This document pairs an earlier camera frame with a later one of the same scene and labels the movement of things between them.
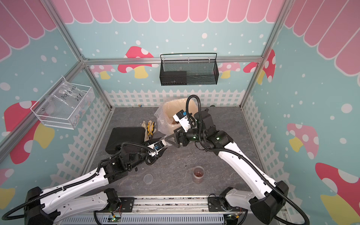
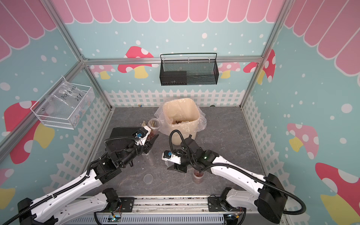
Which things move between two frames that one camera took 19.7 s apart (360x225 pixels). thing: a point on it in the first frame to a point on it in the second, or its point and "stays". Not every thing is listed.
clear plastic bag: x=69 y=103 stays
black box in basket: x=174 y=78 stays
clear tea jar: x=198 y=172 stays
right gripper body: x=192 y=135 to x=186 y=161
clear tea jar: x=165 y=143 to x=153 y=124
